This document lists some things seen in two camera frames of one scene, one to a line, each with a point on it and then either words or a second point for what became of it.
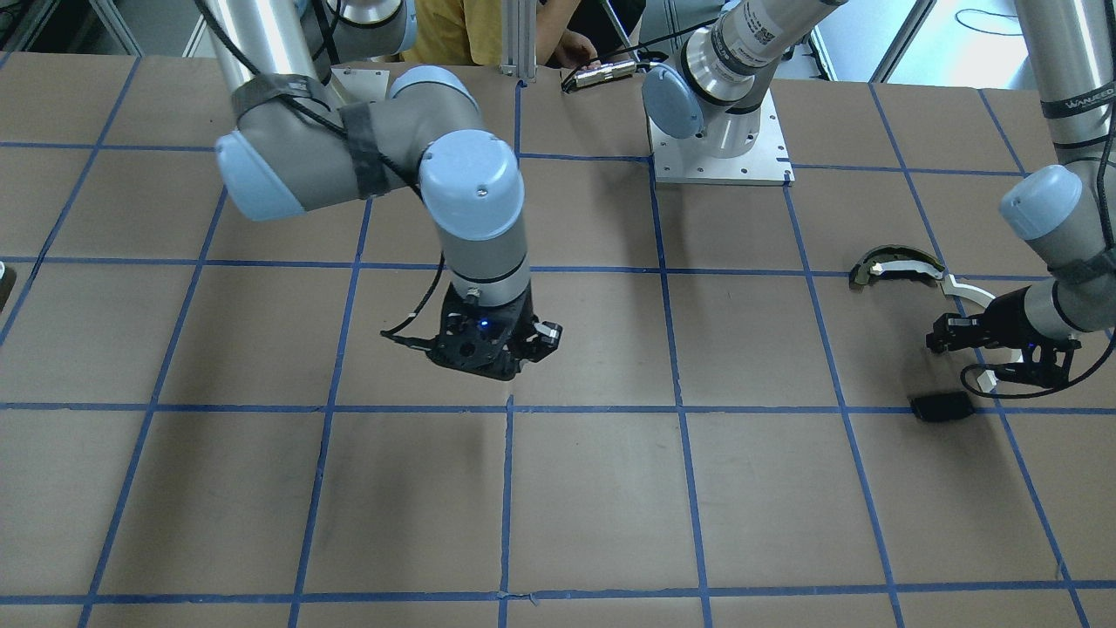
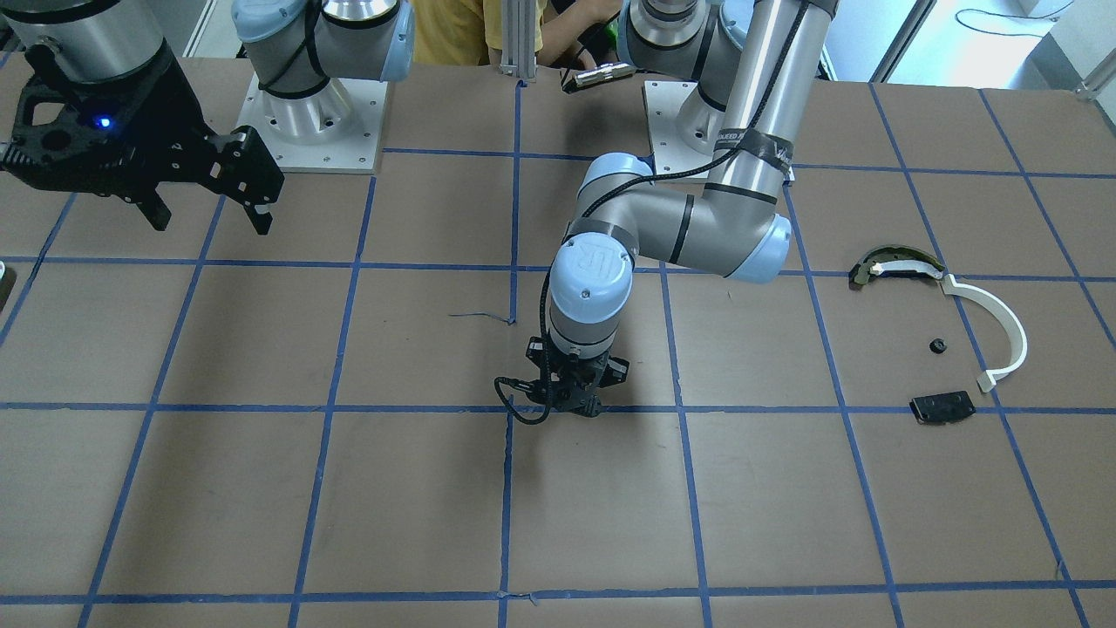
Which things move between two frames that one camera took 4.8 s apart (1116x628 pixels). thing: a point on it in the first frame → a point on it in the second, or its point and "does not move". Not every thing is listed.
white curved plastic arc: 987,380 does not move
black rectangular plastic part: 942,406 does not move
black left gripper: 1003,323 → 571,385
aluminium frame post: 519,37 does not move
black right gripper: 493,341 → 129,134
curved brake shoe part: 894,258 does not move
